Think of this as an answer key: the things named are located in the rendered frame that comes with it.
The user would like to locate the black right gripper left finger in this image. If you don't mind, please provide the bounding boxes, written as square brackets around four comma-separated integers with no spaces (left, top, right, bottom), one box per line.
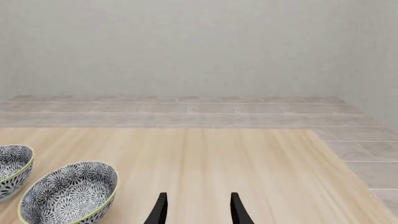
[143,192,168,224]

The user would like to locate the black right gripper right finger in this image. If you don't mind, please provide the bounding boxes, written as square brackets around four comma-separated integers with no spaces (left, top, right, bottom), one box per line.
[230,192,255,224]

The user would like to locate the black white patterned bowl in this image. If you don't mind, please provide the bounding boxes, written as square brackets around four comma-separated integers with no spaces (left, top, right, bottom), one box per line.
[17,161,119,224]
[0,144,35,200]

